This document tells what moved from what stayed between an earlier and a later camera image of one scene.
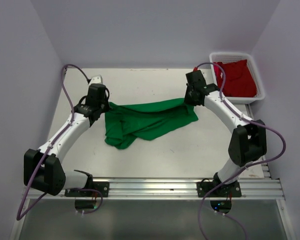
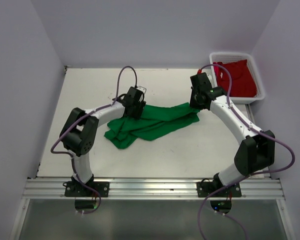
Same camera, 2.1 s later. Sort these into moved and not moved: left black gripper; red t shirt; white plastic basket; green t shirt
Moved: left black gripper
Not moved: green t shirt; red t shirt; white plastic basket
